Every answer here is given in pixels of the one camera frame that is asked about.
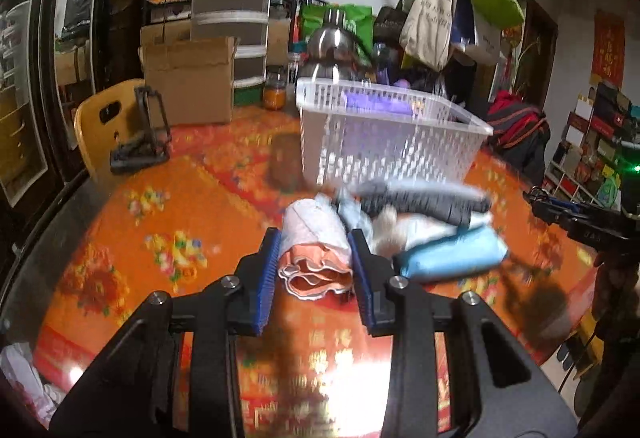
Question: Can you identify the orange glass jar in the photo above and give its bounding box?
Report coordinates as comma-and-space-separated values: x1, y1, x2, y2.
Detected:
263, 66, 288, 111

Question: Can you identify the beige tote bag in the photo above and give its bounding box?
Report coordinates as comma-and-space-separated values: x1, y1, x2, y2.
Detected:
399, 0, 458, 72

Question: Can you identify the purple cloth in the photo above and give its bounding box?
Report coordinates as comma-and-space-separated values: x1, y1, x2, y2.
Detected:
345, 88, 416, 115

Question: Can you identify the white plastic basket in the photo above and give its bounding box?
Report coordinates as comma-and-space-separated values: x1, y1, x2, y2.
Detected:
296, 77, 494, 189

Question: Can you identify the white patterned folded cloth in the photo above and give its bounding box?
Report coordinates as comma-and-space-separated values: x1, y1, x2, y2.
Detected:
336, 191, 493, 255

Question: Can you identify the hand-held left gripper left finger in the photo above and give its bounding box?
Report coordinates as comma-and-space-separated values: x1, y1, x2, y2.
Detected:
49, 227, 283, 438

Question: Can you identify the orange floral tablecloth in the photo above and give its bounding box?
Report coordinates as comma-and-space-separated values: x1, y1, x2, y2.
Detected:
32, 104, 608, 436

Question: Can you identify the grey plastic drawer tower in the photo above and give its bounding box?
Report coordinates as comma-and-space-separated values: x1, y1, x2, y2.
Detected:
191, 0, 277, 92

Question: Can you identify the light blue cloth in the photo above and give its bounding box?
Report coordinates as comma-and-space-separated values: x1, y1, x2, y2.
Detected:
393, 224, 510, 282

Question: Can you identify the stainless steel kettle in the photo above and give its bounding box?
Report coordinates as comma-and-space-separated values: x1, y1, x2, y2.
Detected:
306, 8, 371, 82

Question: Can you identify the red and black backpack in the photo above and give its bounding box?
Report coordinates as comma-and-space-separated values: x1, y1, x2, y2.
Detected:
485, 91, 552, 186

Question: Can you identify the yellow wooden chair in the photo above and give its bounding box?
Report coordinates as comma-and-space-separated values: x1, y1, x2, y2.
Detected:
74, 79, 151, 184

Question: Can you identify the shelf of boxes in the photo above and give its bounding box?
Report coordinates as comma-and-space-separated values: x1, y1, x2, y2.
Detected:
542, 81, 640, 214

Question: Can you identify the green shopping bag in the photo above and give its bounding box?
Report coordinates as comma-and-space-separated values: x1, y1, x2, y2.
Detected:
299, 2, 375, 54

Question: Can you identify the pink and orange cloth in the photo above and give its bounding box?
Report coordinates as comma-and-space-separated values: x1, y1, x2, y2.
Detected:
276, 198, 355, 302

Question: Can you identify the red wall hanging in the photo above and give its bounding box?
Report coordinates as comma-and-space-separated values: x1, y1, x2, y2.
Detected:
591, 9, 626, 89

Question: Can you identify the cardboard box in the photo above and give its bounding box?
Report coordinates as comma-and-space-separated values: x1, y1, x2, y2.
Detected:
138, 36, 241, 126

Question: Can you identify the brown phone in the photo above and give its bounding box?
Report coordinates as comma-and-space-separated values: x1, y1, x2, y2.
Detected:
267, 133, 304, 193

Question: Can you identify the dark grey cloth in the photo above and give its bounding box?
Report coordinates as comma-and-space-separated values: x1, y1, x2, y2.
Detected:
356, 181, 493, 227

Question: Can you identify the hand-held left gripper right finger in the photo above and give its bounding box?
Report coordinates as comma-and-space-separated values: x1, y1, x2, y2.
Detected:
347, 228, 581, 438

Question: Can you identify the crumpled white tissue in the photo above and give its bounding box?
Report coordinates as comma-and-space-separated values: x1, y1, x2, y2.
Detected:
0, 342, 66, 424

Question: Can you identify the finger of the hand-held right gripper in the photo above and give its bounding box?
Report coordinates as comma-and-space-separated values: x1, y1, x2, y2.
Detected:
522, 185, 576, 229

